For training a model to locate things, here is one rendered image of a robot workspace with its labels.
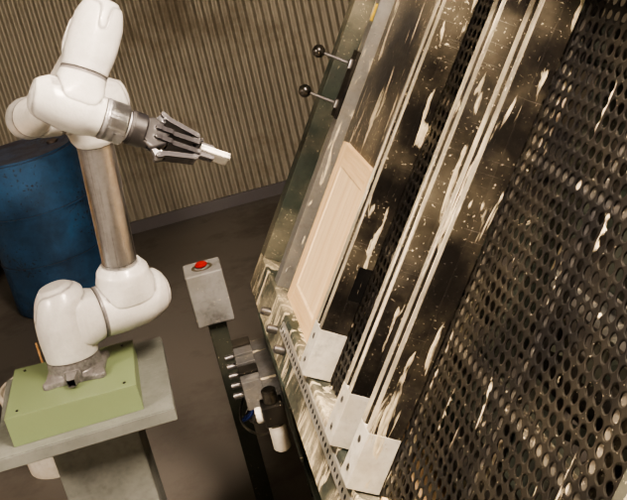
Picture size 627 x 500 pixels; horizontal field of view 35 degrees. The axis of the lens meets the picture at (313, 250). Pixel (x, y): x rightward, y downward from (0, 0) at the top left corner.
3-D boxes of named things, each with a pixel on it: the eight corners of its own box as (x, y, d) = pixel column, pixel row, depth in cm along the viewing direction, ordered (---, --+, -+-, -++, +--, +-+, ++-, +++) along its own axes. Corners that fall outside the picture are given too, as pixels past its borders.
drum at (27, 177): (125, 265, 613) (81, 122, 579) (113, 306, 556) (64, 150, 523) (28, 287, 613) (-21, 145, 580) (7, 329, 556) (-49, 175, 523)
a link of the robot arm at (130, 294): (94, 323, 302) (162, 301, 311) (112, 347, 289) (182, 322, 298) (38, 79, 266) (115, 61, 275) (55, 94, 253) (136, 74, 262)
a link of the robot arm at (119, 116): (91, 146, 213) (118, 154, 216) (105, 121, 207) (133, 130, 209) (96, 113, 218) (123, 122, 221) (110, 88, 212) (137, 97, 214)
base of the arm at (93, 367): (41, 397, 279) (35, 379, 278) (50, 367, 300) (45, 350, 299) (105, 382, 280) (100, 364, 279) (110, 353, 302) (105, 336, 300)
